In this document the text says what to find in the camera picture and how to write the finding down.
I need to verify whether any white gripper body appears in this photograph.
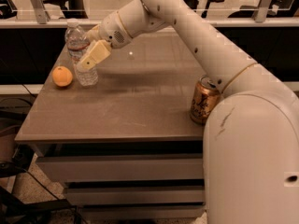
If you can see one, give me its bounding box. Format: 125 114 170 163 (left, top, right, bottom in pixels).
84 10 133 49

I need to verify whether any clear plastic water bottle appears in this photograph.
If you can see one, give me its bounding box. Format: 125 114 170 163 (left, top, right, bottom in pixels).
64 19 98 87

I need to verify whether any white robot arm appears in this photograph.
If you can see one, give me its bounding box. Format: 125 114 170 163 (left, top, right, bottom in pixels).
79 0 299 224

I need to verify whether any orange fruit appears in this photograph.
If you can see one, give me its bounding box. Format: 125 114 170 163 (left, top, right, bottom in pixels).
52 66 73 87

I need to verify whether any grey drawer cabinet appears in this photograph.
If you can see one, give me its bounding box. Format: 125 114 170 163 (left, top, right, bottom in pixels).
16 29 205 221

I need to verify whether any gold soda can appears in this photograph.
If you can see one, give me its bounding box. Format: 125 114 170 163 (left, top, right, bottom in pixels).
190 75 221 124

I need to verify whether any black office chair right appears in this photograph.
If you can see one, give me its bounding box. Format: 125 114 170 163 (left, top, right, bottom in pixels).
229 0 299 22

